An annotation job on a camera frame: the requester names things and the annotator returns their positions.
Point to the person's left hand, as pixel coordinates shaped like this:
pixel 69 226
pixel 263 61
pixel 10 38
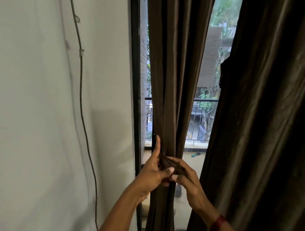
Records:
pixel 150 176

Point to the person's right hand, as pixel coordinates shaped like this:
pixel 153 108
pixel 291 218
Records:
pixel 193 188

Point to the dark brown satin curtain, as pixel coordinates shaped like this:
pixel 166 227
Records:
pixel 176 71
pixel 262 119

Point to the red wrist thread band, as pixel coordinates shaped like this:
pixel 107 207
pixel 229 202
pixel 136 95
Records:
pixel 217 223

